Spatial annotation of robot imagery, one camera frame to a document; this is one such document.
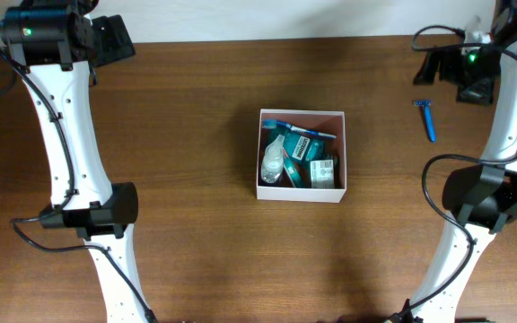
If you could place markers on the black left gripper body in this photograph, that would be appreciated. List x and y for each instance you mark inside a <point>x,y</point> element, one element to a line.
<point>112,40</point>

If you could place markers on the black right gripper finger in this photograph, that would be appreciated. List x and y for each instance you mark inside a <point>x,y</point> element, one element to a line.
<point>483,95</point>
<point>428,70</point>

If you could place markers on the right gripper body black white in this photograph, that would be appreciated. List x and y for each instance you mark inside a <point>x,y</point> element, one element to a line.
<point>454,69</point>

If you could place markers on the blue disposable razor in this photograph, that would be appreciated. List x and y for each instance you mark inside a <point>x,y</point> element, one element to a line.
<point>425,109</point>

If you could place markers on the green white soap box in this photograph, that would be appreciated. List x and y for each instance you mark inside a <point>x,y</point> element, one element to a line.
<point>322,174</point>

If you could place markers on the teal mouthwash bottle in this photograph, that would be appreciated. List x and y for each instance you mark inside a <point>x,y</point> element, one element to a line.
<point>302,149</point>

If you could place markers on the green toothpaste tube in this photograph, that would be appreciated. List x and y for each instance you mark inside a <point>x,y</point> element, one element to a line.
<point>292,172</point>

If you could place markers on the blue white toothbrush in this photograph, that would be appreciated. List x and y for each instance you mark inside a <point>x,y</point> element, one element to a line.
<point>284,127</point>

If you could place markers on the clear spray bottle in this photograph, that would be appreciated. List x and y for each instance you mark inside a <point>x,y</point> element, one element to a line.
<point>272,165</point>

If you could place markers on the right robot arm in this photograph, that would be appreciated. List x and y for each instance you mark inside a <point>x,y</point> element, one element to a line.
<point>480,199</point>

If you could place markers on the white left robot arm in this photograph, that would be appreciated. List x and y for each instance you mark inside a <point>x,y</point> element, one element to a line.
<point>56,48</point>

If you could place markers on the white cardboard box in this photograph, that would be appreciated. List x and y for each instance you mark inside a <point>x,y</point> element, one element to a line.
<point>331,122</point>

